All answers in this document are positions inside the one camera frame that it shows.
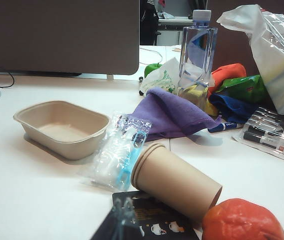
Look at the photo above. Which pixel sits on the purple microfibre cloth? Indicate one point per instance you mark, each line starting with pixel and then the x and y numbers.
pixel 171 112

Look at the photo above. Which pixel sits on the black marker pen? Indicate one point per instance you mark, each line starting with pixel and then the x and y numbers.
pixel 140 86

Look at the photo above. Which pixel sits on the white bag green print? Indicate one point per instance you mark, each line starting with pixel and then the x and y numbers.
pixel 161 77

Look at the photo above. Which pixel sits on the clear plastic wrapped pack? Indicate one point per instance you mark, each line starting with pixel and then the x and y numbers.
pixel 111 160

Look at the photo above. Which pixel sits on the green toy apple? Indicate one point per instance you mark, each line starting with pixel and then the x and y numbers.
pixel 151 68

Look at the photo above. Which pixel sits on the brown paper cup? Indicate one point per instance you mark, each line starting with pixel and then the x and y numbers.
pixel 176 180

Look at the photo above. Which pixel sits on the small yellow cloth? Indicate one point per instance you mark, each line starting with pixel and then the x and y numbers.
pixel 213 110

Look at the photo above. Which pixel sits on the blue marker pen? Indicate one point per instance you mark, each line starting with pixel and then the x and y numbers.
pixel 222 127

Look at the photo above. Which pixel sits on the beige paper pulp tray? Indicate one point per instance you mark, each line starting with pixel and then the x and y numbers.
pixel 56 130

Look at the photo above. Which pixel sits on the square water bottle blue cap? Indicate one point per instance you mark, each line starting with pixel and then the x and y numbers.
pixel 196 50

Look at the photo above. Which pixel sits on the blue cloth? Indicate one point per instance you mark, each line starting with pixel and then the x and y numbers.
pixel 232 107

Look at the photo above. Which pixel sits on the black jacket white stripes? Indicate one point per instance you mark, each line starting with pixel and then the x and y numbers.
pixel 146 22

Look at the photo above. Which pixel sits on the black printed card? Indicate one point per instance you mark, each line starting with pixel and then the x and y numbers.
pixel 144 220

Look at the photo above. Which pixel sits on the small orange cloth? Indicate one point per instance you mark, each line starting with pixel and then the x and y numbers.
pixel 229 71

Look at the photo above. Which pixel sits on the green snack packet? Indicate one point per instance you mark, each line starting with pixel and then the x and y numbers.
pixel 247 87

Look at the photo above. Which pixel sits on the desk partition panel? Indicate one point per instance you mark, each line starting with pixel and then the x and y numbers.
pixel 232 45
pixel 56 35

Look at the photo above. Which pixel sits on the black markers blister pack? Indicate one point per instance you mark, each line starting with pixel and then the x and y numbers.
pixel 269 132

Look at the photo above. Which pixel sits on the orange wrapped ball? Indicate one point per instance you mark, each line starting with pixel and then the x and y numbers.
pixel 242 222

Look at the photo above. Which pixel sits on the white plastic bag with packet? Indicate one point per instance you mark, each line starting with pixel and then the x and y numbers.
pixel 277 62

